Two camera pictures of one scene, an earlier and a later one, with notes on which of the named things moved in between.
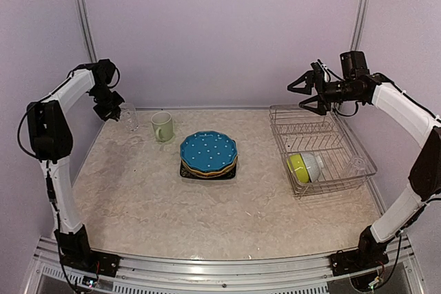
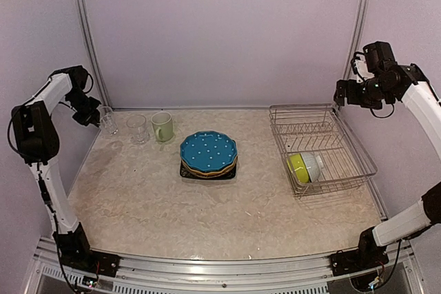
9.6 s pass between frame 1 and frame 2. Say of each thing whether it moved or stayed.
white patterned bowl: stayed
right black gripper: moved
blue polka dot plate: stayed
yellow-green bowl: stayed
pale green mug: stayed
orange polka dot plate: stayed
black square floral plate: stayed
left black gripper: moved
